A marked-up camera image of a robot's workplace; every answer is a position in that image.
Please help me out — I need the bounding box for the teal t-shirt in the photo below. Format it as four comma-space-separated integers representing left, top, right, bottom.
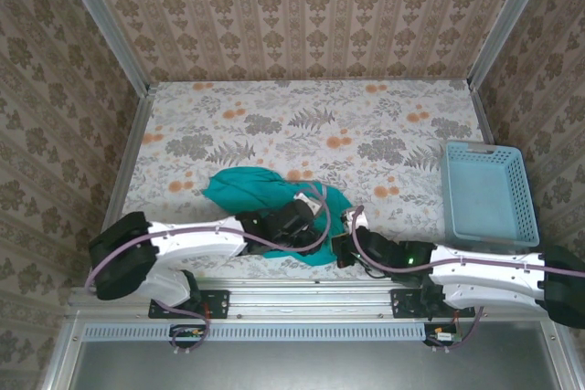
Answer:
200, 165, 354, 268

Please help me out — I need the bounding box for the small right circuit board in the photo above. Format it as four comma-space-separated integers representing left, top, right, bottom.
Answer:
422, 323, 461, 348

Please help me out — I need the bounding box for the small circuit board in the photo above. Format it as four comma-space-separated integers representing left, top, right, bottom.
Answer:
422, 323, 461, 348
169, 323, 207, 349

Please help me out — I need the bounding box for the grey metal panel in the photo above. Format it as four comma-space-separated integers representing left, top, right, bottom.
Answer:
68, 339, 563, 390

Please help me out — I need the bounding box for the light blue plastic basket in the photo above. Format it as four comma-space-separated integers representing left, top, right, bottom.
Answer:
441, 141, 541, 252

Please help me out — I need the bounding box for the floral print tablecloth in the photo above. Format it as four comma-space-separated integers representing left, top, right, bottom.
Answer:
122, 79, 525, 281

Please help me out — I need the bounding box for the small left circuit board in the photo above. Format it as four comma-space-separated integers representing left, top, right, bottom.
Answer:
169, 323, 207, 349

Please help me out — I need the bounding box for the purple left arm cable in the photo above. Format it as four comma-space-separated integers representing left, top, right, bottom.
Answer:
85, 182, 333, 357

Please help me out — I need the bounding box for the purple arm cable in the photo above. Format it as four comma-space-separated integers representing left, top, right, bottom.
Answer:
85, 182, 333, 357
349, 205, 585, 354

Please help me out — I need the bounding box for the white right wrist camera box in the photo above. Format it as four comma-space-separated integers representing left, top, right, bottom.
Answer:
345, 209, 369, 232

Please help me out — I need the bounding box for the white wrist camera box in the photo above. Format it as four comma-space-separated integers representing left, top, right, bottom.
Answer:
292, 193, 322, 218
345, 209, 369, 232

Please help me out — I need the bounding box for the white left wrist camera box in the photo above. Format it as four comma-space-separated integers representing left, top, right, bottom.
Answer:
292, 193, 322, 218

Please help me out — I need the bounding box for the aluminium mounting rail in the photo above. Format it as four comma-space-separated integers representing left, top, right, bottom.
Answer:
68, 278, 563, 321

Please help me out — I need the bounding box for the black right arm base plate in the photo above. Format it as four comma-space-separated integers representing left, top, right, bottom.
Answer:
390, 288, 476, 321

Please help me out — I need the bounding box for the slotted grey cable duct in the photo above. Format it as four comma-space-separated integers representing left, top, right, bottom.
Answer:
84, 321, 427, 343

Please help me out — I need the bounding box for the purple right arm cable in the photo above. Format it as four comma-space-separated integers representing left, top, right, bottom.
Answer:
349, 205, 585, 354

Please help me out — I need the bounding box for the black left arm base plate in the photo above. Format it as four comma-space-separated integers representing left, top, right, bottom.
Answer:
148, 288, 229, 321

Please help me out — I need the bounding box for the aluminium left side rail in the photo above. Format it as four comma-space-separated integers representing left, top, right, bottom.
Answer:
103, 88, 156, 227

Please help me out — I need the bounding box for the aluminium right frame post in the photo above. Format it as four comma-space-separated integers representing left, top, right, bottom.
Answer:
468, 0, 557, 90

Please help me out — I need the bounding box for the aluminium frame post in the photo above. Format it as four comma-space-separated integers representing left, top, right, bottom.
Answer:
52, 0, 152, 97
468, 0, 557, 90

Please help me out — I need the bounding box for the aluminium left frame post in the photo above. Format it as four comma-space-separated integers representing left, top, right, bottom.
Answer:
52, 0, 152, 97

